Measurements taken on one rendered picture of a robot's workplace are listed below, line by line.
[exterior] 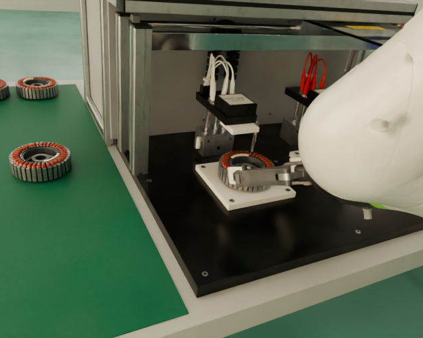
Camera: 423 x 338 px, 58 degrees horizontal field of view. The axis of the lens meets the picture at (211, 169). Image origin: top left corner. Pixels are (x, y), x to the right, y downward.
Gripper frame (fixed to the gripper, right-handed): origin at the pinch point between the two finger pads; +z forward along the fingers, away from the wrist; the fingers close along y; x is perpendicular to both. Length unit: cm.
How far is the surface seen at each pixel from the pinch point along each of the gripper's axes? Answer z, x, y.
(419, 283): 54, -65, 108
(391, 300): 52, -66, 88
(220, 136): 16.5, 7.5, 0.1
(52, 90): 59, 27, -30
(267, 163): 4.6, 0.7, 3.7
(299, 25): 8.3, 29.5, 18.3
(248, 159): 8.6, 2.0, 1.8
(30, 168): 20.2, 5.5, -38.5
